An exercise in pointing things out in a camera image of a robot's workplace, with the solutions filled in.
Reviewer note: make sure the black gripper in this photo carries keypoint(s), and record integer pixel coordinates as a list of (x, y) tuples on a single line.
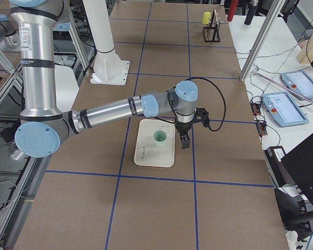
[(183, 127)]

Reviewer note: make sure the light green cup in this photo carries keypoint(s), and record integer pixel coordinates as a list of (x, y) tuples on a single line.
[(159, 137)]

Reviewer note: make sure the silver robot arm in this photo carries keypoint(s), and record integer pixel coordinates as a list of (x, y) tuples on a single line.
[(43, 126)]

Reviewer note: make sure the cream rabbit tray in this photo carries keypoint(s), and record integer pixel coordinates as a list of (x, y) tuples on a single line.
[(146, 152)]

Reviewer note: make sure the yellow cup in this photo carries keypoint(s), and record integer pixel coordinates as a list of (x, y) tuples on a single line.
[(207, 17)]

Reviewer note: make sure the orange terminal strip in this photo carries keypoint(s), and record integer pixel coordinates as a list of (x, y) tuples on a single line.
[(259, 118)]

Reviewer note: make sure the black box white label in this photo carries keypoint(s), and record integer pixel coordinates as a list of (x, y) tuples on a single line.
[(276, 169)]

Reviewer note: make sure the near teach pendant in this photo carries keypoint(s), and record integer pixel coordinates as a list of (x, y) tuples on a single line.
[(282, 108)]

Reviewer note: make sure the teach pendant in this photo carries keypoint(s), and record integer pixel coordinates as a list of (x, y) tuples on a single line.
[(282, 108), (299, 82)]

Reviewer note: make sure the black laptop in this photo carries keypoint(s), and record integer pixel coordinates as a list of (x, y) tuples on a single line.
[(299, 164)]

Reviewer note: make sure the far teach pendant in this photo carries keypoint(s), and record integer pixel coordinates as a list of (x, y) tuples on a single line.
[(299, 82)]

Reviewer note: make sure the black bottle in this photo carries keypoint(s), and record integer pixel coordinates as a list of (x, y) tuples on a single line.
[(252, 7)]

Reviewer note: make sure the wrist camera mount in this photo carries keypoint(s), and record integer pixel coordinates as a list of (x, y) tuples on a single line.
[(202, 115)]

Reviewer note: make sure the white pedestal column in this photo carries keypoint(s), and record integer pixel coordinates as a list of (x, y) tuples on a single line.
[(108, 68)]

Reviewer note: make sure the black wire cup rack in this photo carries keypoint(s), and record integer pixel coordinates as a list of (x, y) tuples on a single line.
[(211, 31)]

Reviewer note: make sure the aluminium frame post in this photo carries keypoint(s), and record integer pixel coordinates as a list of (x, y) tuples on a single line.
[(261, 37)]

